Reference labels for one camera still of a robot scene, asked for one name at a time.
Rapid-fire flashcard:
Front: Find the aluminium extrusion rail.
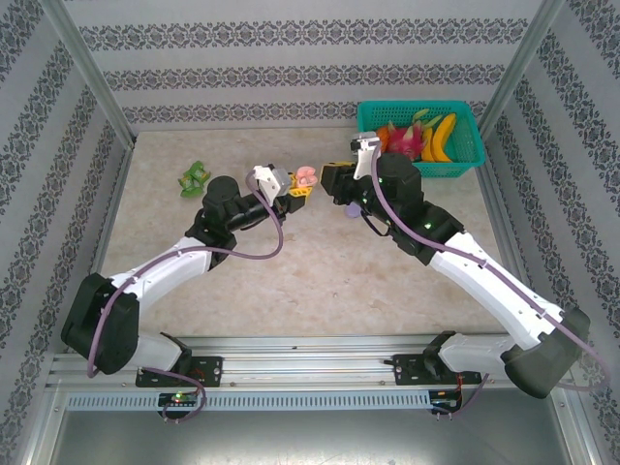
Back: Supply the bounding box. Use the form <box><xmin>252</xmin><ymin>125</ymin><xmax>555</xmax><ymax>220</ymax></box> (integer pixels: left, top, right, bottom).
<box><xmin>46</xmin><ymin>335</ymin><xmax>575</xmax><ymax>391</ymax></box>

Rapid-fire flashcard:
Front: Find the grey slotted cable duct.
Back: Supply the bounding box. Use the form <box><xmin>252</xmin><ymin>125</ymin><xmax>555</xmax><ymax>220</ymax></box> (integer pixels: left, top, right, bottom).
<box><xmin>65</xmin><ymin>391</ymin><xmax>432</xmax><ymax>412</ymax></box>

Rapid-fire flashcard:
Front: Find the pink toy dragon fruit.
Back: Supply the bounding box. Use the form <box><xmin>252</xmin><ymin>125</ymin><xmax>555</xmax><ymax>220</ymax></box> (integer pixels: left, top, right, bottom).
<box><xmin>387</xmin><ymin>121</ymin><xmax>425</xmax><ymax>162</ymax></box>

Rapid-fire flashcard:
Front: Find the grey metal sheet panel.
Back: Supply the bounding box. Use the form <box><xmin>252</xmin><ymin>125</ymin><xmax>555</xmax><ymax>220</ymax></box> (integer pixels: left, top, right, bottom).
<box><xmin>46</xmin><ymin>409</ymin><xmax>590</xmax><ymax>465</ymax></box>

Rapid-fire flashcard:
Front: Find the yellow toy banana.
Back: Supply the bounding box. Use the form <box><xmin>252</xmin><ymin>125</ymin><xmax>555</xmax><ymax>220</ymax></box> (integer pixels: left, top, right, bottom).
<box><xmin>419</xmin><ymin>112</ymin><xmax>459</xmax><ymax>164</ymax></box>

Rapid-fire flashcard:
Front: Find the green snack packet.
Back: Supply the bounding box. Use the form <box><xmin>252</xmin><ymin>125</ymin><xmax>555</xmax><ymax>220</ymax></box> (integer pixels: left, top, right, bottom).
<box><xmin>177</xmin><ymin>162</ymin><xmax>213</xmax><ymax>199</ymax></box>

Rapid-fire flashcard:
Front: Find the round pink earbud charging case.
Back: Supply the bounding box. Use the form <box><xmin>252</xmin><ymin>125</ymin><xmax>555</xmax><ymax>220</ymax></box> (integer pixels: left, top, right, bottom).
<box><xmin>294</xmin><ymin>166</ymin><xmax>320</xmax><ymax>189</ymax></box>

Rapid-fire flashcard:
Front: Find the aluminium frame post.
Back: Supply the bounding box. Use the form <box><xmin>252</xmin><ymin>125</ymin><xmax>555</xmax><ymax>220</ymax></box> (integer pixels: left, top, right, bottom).
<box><xmin>41</xmin><ymin>0</ymin><xmax>137</xmax><ymax>149</ymax></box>
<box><xmin>477</xmin><ymin>0</ymin><xmax>568</xmax><ymax>144</ymax></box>

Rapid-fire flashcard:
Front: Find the aluminium side rail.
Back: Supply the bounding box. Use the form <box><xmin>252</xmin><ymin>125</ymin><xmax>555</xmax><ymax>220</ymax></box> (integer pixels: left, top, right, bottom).
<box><xmin>65</xmin><ymin>139</ymin><xmax>140</xmax><ymax>355</ymax></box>
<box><xmin>477</xmin><ymin>139</ymin><xmax>553</xmax><ymax>350</ymax></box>

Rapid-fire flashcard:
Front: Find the teal plastic basket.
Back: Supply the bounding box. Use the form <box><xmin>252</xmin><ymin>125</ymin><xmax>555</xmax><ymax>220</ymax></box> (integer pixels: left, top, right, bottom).
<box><xmin>356</xmin><ymin>100</ymin><xmax>487</xmax><ymax>179</ymax></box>

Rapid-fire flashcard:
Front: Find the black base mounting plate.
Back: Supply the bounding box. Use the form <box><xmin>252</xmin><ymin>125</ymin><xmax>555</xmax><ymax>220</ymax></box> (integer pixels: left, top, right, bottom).
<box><xmin>135</xmin><ymin>356</ymin><xmax>224</xmax><ymax>388</ymax></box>
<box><xmin>392</xmin><ymin>353</ymin><xmax>485</xmax><ymax>388</ymax></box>

